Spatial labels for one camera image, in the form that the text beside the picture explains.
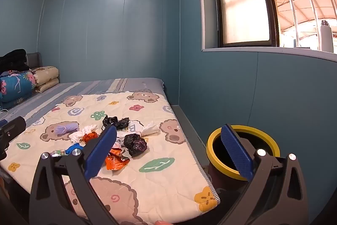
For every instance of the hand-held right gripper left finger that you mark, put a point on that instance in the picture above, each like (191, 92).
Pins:
(101, 151)

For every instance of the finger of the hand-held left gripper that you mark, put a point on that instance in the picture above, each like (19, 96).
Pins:
(14, 127)
(3, 150)

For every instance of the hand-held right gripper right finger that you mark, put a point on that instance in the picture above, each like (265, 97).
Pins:
(237, 151)

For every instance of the orange ball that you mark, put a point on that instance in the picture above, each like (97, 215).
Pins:
(89, 137)

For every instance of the orange snack wrapper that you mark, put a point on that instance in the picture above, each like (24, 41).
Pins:
(117, 160)

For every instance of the blue glove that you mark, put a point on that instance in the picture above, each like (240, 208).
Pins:
(73, 149)

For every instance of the yellow rimmed trash bin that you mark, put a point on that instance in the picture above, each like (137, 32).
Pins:
(266, 139)

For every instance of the white plastic bag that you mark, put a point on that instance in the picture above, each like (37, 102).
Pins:
(77, 136)

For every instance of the round black plastic bag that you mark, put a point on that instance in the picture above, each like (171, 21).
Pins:
(135, 145)

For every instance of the blue floral folded quilt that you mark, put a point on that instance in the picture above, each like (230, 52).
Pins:
(15, 88)

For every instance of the silver foil wrapper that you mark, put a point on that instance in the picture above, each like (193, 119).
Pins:
(58, 153)

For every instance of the beige folded quilt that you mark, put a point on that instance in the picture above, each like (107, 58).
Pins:
(46, 78)

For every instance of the bear printed blanket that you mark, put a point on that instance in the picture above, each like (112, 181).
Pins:
(158, 177)

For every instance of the black clothes pile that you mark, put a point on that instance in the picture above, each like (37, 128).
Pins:
(13, 60)

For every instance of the white bottle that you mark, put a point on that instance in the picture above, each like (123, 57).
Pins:
(326, 37)

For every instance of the window with dark frame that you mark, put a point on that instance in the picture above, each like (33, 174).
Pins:
(244, 16)

